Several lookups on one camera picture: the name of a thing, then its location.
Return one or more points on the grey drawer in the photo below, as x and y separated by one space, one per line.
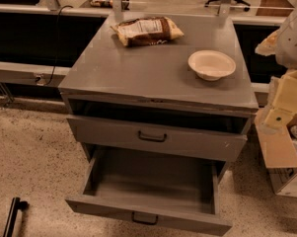
152 189
172 140

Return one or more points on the brown snack bag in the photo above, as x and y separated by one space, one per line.
147 31

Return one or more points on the grey middle drawer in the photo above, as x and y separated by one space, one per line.
172 140

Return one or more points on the grey bottom drawer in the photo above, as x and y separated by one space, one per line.
152 189

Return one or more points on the black stand on floor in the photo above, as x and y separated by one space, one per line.
16 205

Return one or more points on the padded gripper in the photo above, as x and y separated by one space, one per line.
293 44

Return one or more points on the cardboard box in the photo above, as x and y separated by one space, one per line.
280 159

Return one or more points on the white paper bowl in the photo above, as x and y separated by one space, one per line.
211 65

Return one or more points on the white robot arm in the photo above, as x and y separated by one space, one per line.
283 45

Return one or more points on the grey drawer cabinet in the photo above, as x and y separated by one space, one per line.
153 84

